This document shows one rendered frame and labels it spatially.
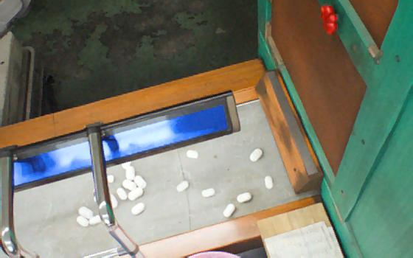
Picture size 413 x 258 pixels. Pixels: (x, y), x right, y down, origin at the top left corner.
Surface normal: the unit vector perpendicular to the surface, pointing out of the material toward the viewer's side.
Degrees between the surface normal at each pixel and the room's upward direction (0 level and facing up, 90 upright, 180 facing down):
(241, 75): 0
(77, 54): 0
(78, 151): 58
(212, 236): 0
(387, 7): 90
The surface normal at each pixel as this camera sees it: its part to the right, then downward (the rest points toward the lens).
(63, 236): -0.10, -0.52
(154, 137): 0.16, 0.41
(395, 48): -0.96, 0.26
